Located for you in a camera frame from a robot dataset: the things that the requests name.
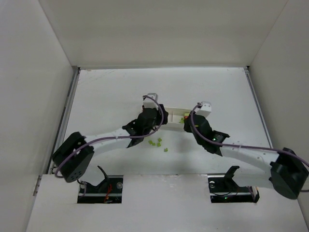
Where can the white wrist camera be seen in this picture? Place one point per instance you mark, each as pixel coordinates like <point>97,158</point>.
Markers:
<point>149,100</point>
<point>204,109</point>

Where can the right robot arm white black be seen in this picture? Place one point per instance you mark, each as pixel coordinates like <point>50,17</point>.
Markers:
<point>281,170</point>

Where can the white three-compartment tray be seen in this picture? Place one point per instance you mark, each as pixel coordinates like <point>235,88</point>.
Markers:
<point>175,114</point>

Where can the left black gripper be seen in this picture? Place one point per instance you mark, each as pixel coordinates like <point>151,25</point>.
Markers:
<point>157,114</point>

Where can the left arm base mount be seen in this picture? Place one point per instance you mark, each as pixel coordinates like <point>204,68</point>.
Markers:
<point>107,191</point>

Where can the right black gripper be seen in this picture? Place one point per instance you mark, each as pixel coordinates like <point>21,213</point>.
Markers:
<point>193,120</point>

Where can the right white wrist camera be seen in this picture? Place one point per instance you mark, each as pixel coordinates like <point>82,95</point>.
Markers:
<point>204,109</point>

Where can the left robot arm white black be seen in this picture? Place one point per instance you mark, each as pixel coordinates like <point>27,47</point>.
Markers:
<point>73,157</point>

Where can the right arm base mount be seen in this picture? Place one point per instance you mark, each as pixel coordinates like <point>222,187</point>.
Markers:
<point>223,189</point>

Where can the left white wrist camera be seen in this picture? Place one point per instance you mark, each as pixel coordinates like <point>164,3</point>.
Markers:
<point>149,100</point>

